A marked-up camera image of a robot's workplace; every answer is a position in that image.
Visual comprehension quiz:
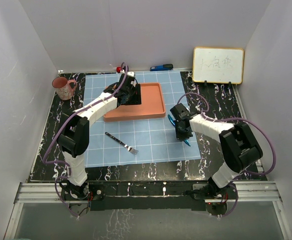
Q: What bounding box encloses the silver metal fork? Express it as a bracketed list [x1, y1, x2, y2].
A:
[105, 132, 138, 155]

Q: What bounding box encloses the pink floral mug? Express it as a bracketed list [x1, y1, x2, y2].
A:
[52, 76, 77, 101]

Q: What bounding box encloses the orange plastic tray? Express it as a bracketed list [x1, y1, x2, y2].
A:
[103, 82, 166, 123]

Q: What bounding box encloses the aluminium frame rail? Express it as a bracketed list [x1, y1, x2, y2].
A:
[14, 181, 281, 203]

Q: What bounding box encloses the blue checked tablecloth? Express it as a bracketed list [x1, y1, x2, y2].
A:
[84, 70, 201, 168]

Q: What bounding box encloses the small framed whiteboard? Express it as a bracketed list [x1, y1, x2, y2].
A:
[192, 46, 245, 85]

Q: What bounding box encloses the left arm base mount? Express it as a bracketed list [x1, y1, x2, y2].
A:
[59, 180, 104, 202]

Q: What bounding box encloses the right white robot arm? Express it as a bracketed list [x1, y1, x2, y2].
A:
[170, 103, 263, 199]

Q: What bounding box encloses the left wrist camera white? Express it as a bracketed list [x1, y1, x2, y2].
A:
[124, 71, 135, 78]

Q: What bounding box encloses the blue marker pen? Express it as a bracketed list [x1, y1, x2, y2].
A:
[150, 63, 174, 72]

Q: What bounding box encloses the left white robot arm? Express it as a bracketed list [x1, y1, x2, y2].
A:
[57, 71, 141, 200]

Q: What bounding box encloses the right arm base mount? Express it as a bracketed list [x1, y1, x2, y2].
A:
[183, 183, 237, 201]

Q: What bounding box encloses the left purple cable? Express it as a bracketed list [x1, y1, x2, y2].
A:
[42, 61, 129, 218]

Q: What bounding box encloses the blue patterned knife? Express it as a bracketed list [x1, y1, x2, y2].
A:
[167, 114, 191, 147]

